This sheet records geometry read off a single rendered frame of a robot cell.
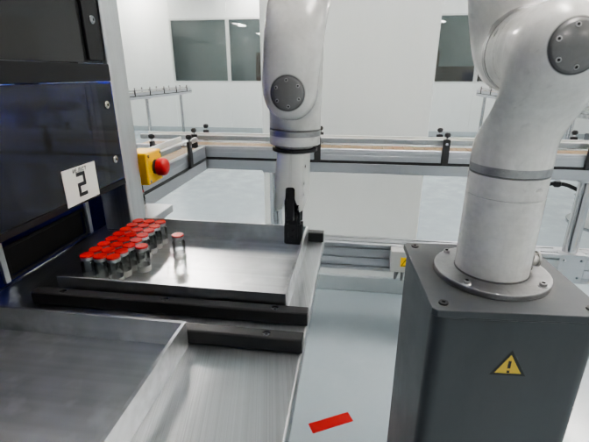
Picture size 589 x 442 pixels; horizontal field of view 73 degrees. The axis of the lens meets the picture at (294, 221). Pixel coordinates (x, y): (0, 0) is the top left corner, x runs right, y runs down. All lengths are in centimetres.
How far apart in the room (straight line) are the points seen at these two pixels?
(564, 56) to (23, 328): 75
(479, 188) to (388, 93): 146
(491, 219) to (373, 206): 154
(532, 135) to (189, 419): 57
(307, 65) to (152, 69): 911
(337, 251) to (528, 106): 115
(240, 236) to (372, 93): 143
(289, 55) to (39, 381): 48
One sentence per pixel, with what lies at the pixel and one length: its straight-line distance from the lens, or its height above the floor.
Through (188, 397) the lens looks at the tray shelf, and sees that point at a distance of 46.
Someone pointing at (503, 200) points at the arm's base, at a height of 101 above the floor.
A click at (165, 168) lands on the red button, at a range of 95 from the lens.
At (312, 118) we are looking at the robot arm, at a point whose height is 113.
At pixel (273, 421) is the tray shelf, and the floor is 88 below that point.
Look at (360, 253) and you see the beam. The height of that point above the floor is 50.
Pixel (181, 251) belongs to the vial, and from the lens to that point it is 74.
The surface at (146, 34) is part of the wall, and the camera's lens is 968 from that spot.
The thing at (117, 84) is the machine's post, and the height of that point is 117.
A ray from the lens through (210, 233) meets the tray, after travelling 83.
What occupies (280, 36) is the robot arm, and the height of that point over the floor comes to 124.
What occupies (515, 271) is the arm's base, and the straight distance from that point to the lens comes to 74.
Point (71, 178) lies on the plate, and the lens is 74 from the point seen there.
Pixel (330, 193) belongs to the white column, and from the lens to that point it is 219.
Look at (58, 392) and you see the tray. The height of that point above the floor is 88.
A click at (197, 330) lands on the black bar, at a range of 52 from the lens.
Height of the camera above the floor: 119
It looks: 20 degrees down
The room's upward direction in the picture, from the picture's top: straight up
